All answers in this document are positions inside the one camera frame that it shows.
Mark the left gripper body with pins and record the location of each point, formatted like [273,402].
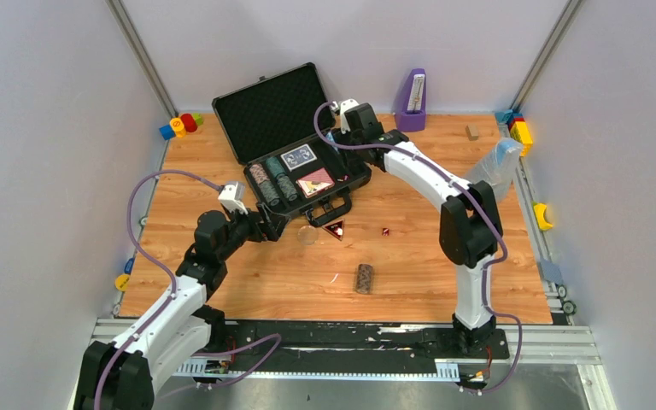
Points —
[271,225]

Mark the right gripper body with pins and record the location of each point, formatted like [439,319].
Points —
[353,156]

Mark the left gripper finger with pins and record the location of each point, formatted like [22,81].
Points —
[272,234]
[271,217]

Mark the grey green chip stack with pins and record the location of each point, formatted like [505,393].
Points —
[270,193]

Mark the light blue chip stack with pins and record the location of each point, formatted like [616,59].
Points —
[331,140]

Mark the tan blue chip stack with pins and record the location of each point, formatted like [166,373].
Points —
[259,173]

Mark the green blue chip stack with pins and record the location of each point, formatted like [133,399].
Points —
[274,166]

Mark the black poker case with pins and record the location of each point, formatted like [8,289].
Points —
[277,114]

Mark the brown chip stack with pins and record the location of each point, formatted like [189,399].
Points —
[363,279]

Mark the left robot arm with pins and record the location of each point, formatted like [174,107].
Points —
[129,371]

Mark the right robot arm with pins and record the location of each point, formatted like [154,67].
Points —
[470,231]

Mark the clear round dealer button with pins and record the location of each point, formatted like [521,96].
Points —
[307,235]

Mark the red card deck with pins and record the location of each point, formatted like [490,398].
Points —
[315,182]

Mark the blue card deck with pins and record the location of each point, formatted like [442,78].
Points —
[298,157]

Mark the black red triangle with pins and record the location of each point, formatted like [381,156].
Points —
[335,229]

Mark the purple metronome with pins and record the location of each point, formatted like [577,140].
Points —
[409,110]

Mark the small wooden block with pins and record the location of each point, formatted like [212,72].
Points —
[472,132]

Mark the red cylinder block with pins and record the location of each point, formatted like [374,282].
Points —
[189,122]

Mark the green cylinder block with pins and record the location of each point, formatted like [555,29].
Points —
[198,119]

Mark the yellow cylinder block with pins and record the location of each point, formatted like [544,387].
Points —
[178,127]

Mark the clear plastic bag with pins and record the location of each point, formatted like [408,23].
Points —
[498,167]

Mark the yellow round disc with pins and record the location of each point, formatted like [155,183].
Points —
[122,281]

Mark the yellow lego block stack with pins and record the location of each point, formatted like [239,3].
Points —
[520,132]

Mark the yellow curved block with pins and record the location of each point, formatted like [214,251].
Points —
[541,214]

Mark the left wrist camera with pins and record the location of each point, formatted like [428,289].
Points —
[231,197]

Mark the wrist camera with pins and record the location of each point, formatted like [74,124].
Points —
[231,197]
[339,109]

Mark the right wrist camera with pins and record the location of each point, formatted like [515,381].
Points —
[339,109]

